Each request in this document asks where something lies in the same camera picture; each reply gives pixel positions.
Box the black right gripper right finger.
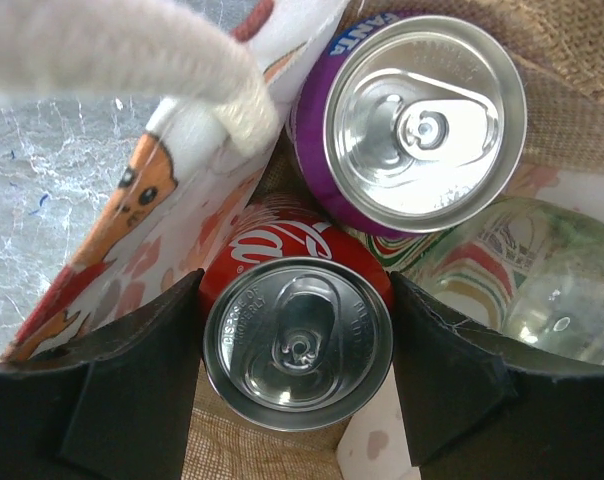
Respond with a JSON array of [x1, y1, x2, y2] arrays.
[[391, 273, 604, 479]]

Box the brown canvas bag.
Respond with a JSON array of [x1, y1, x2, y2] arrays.
[[0, 1, 604, 479]]

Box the purple soda can in bag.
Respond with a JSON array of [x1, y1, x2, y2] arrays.
[[288, 11, 527, 237]]

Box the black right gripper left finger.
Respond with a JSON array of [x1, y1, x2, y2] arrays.
[[0, 271, 202, 479]]

